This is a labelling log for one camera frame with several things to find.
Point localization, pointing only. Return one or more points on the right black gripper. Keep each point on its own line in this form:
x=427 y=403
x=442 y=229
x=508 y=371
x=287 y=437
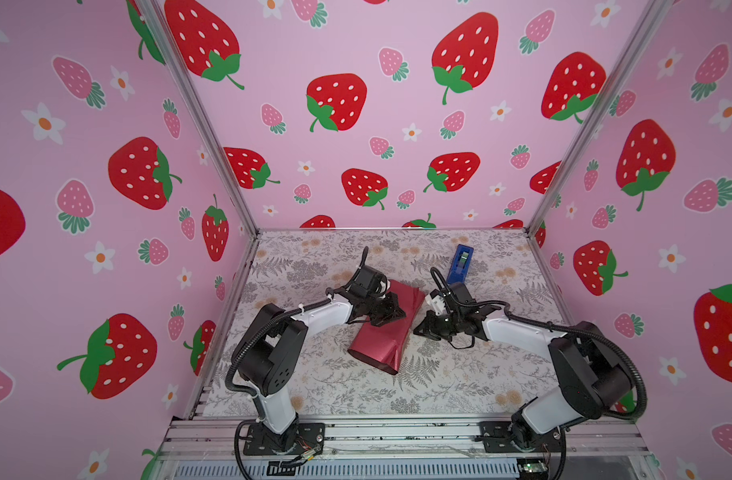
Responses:
x=427 y=327

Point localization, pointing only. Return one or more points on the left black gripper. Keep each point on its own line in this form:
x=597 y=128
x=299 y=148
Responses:
x=390 y=314

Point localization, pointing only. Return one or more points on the dark red wrapping paper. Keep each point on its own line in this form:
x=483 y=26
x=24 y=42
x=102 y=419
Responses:
x=383 y=347

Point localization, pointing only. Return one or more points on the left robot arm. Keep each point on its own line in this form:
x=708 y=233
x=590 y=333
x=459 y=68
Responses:
x=266 y=357

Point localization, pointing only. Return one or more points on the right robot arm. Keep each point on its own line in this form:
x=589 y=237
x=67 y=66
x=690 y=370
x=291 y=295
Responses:
x=595 y=377

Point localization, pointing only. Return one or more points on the blue tape dispenser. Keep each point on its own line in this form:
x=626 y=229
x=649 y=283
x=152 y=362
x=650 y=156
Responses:
x=460 y=265

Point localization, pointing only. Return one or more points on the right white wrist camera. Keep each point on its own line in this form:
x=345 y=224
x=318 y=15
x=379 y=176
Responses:
x=436 y=302

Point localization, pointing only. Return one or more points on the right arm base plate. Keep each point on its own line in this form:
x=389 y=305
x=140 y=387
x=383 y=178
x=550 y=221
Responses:
x=506 y=437

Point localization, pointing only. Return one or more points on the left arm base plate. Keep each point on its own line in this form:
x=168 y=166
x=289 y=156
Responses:
x=301 y=437

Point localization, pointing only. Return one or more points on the aluminium rail frame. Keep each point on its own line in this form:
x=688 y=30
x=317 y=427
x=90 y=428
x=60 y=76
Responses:
x=413 y=447

